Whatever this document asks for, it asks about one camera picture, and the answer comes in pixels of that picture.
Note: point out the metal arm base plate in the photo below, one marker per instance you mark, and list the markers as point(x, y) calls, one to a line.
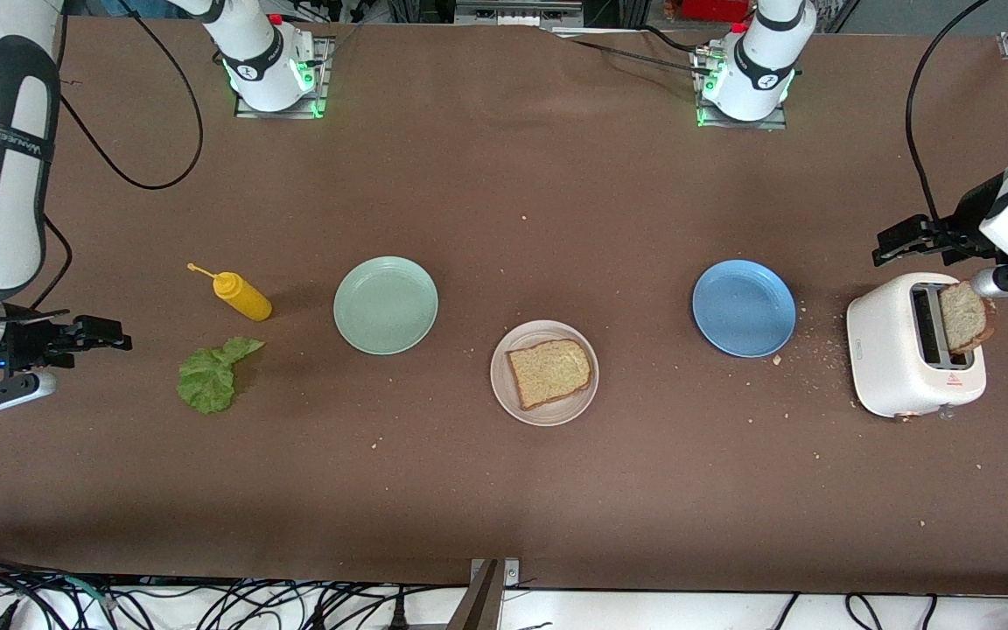
point(250, 114)
point(731, 124)

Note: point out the beige plate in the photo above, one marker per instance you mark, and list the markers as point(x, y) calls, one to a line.
point(548, 418)

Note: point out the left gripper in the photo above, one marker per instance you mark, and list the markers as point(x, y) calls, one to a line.
point(964, 224)

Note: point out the green lettuce leaf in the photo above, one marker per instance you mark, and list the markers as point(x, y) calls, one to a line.
point(206, 381)

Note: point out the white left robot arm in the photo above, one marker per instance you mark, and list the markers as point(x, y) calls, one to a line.
point(762, 70)

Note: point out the grey power strip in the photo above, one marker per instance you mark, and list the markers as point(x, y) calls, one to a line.
point(517, 10)

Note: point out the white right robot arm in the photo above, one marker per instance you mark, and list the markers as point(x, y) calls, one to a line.
point(259, 61)

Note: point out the mint green plate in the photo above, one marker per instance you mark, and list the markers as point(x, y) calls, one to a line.
point(386, 306)

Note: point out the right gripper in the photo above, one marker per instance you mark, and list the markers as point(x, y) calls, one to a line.
point(24, 344)

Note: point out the blue plate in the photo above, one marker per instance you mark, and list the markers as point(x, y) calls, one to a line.
point(744, 308)

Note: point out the red box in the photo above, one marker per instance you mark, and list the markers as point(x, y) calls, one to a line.
point(714, 9)

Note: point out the yellow mustard squeeze bottle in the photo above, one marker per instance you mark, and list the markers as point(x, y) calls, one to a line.
point(246, 297)

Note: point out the aluminium profile bar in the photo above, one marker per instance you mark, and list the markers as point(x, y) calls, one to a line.
point(486, 599)

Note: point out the brown bread slice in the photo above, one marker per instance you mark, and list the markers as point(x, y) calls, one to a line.
point(549, 374)
point(963, 324)

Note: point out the white toaster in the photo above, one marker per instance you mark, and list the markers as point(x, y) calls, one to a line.
point(889, 359)

